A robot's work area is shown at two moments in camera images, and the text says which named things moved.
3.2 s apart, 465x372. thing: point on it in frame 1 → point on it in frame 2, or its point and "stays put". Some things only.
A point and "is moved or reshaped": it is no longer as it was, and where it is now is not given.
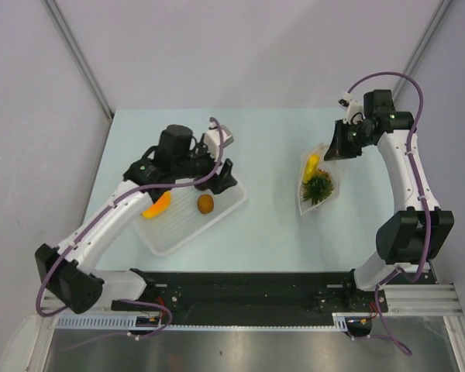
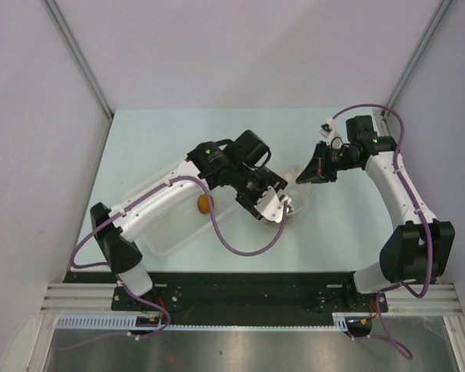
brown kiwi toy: [205, 204] stays put
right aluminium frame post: [442, 7] stays put
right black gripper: [339, 149] → [318, 170]
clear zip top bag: [319, 181] is moved or reshaped
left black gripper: [218, 183] → [269, 179]
